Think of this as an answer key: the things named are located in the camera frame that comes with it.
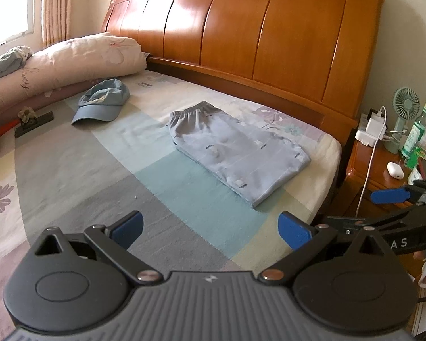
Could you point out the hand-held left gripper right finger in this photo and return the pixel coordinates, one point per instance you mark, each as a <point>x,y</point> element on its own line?
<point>294,231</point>

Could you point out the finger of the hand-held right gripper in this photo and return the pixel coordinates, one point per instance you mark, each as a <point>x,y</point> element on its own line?
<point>390,196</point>
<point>348,220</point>

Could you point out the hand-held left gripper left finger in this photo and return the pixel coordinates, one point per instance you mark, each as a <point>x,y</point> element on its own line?
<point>127,229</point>

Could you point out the light grey printed pants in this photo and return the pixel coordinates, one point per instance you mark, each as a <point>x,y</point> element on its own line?
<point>234,152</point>

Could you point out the white earbud case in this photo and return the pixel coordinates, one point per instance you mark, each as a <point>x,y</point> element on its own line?
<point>394,169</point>

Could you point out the wooden nightstand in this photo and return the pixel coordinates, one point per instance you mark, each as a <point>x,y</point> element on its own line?
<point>380,170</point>

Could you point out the green packet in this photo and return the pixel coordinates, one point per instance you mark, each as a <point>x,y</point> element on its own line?
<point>415,156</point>

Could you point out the white power strip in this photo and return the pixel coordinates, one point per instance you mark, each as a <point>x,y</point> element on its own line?
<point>367,138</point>

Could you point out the patchwork floral bed sheet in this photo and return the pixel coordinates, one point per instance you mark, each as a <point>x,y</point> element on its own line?
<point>184,191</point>

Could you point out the green glass bottle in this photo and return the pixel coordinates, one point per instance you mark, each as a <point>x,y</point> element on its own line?
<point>417,131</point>

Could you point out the white charger adapter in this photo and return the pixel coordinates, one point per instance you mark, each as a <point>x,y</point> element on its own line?
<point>375,124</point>

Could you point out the green desk fan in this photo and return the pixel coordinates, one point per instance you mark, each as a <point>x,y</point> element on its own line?
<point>406,101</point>

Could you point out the light blue cap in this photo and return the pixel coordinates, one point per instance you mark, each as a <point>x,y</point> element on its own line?
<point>99,103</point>

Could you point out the black phone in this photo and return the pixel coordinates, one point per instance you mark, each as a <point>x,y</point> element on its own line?
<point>42,119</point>

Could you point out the beige fabric flower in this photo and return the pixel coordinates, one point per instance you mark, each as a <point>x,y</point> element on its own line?
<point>26,114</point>

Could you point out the orange plastic stick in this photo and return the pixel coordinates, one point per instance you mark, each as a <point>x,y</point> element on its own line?
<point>7,128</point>

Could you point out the folded grey blue cloth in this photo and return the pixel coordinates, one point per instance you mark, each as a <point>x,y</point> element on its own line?
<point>7,62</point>

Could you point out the wooden bed headboard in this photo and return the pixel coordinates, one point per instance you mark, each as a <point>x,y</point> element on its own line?
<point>234,25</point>

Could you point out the pink striped curtain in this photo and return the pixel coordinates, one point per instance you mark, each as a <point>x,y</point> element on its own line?
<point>56,7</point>

